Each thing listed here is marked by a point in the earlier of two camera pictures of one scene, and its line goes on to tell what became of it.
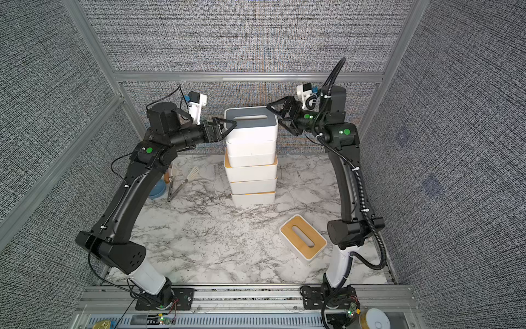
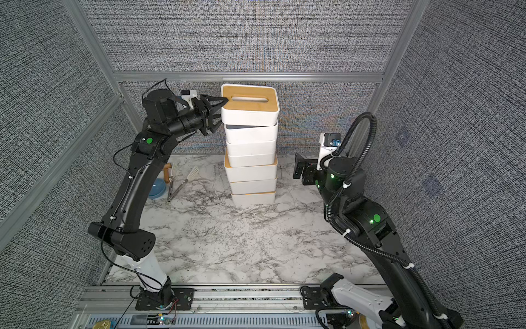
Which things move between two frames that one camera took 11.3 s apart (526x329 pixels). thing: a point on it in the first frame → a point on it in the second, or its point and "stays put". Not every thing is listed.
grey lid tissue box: (251, 146) stays put
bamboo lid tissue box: (305, 237) → (249, 105)
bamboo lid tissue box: (255, 199) stays put
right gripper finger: (287, 107) → (298, 162)
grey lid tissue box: (253, 123) stays put
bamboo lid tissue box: (251, 173) stays put
